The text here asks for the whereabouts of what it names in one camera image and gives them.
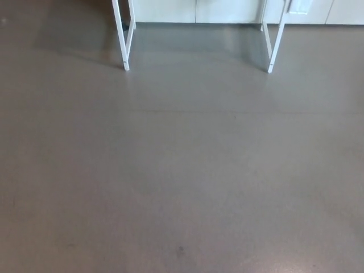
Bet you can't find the white metal table leg frame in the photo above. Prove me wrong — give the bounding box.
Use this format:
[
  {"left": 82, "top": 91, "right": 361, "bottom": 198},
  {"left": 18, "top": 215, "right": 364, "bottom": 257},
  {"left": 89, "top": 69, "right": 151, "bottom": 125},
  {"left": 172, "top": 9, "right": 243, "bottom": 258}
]
[
  {"left": 111, "top": 0, "right": 137, "bottom": 71},
  {"left": 260, "top": 0, "right": 289, "bottom": 74}
]

